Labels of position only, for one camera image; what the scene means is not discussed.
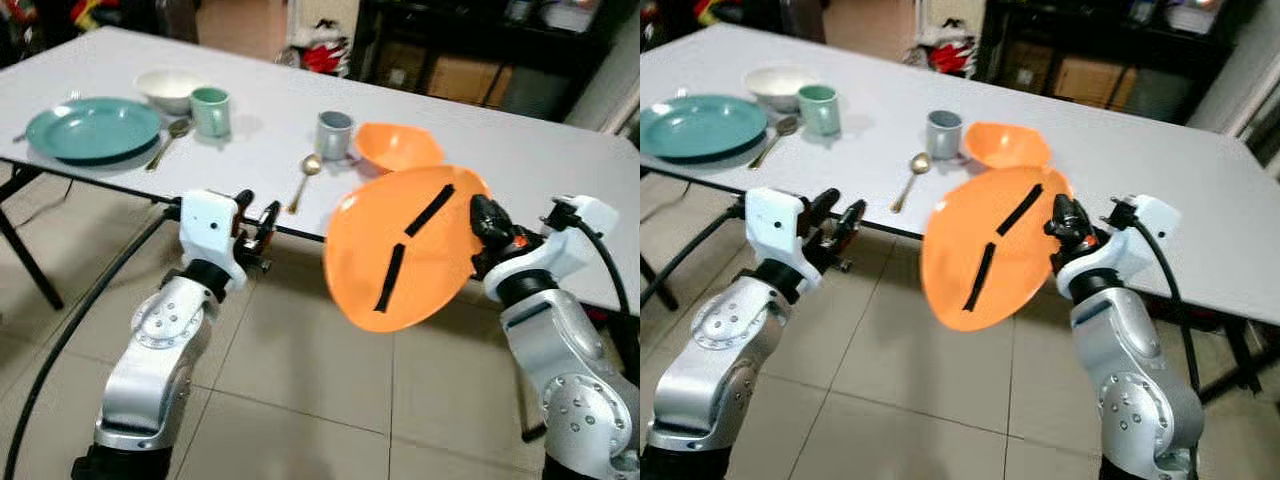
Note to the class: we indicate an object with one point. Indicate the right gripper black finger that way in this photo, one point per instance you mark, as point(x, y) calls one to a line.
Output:
point(1062, 220)
point(488, 222)

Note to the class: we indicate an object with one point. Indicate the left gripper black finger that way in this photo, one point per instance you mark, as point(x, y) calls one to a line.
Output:
point(851, 222)
point(822, 205)
point(269, 225)
point(244, 199)

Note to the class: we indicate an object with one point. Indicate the orange plastic plate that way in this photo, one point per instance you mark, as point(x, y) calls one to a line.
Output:
point(1030, 270)
point(440, 270)

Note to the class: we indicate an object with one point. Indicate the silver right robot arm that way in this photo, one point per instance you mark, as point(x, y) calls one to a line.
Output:
point(1140, 370)
point(565, 370)

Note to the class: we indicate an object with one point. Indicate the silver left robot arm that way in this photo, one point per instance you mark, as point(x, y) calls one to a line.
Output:
point(160, 350)
point(720, 350)

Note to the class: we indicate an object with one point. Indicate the black tape strip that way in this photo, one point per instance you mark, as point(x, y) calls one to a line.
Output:
point(390, 278)
point(1020, 210)
point(430, 210)
point(980, 277)

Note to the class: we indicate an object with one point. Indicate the dark bronze spoon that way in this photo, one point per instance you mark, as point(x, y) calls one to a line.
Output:
point(787, 126)
point(179, 128)

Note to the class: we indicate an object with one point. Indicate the green ceramic mug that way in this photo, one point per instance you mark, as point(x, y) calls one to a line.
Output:
point(818, 111)
point(210, 112)

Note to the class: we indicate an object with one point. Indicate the orange plastic bowl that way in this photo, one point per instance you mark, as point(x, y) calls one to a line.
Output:
point(398, 145)
point(1005, 143)

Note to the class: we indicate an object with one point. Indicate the grey ceramic mug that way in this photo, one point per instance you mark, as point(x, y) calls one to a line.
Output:
point(335, 138)
point(944, 137)

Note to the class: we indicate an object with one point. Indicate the white ribbed bowl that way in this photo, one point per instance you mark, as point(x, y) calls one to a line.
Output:
point(775, 86)
point(165, 88)

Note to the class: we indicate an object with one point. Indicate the brown cardboard box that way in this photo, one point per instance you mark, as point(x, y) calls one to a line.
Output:
point(1095, 82)
point(465, 80)

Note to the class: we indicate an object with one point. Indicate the teal plate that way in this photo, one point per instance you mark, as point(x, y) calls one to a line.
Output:
point(90, 130)
point(700, 128)

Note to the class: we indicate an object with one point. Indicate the red and white decoration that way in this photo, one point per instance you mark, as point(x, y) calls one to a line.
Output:
point(945, 52)
point(320, 52)

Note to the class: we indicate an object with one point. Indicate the silver metal fork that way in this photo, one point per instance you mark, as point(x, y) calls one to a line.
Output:
point(71, 98)
point(681, 94)

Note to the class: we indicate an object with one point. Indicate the dark shelf unit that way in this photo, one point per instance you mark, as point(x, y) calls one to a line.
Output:
point(1090, 30)
point(460, 30)

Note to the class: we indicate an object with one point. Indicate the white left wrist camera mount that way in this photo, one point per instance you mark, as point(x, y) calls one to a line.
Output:
point(210, 230)
point(775, 230)

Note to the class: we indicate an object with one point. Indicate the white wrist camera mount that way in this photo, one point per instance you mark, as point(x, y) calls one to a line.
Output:
point(560, 255)
point(210, 230)
point(775, 230)
point(1130, 250)

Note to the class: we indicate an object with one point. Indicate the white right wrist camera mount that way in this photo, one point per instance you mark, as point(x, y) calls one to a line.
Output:
point(1130, 250)
point(560, 255)

